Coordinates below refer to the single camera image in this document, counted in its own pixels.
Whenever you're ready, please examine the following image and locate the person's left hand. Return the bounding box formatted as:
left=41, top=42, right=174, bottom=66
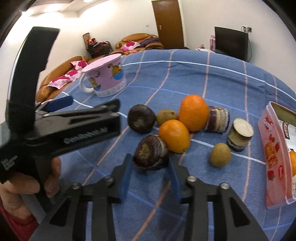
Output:
left=1, top=157, right=61, bottom=220

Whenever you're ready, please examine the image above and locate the black television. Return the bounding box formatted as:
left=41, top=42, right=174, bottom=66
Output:
left=214, top=27, right=249, bottom=61

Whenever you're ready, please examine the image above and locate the pink floral cushion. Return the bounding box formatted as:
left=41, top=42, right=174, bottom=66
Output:
left=48, top=60, right=88, bottom=90

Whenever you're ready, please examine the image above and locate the brown leather sofa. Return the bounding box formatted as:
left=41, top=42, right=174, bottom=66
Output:
left=35, top=56, right=89, bottom=102

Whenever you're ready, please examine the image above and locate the brown leather armchair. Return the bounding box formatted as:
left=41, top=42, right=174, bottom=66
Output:
left=111, top=33, right=164, bottom=55

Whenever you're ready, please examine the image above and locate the blue plaid tablecloth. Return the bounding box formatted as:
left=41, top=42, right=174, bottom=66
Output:
left=61, top=50, right=295, bottom=240

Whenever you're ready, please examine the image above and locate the small orange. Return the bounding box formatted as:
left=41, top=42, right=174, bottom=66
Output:
left=159, top=120, right=191, bottom=154

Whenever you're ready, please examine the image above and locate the pink cartoon mug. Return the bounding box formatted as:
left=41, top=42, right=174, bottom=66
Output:
left=79, top=54, right=127, bottom=97

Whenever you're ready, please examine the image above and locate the pink tin box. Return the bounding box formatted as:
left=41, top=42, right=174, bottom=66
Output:
left=257, top=101, right=295, bottom=209

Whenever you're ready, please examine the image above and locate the brown wooden door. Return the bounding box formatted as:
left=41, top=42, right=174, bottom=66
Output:
left=152, top=1, right=184, bottom=49

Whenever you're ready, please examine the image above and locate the large orange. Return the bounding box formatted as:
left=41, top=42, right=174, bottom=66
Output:
left=179, top=95, right=209, bottom=132

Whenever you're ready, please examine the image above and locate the dark brown passion fruit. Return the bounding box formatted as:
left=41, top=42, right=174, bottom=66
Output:
left=133, top=133, right=169, bottom=170

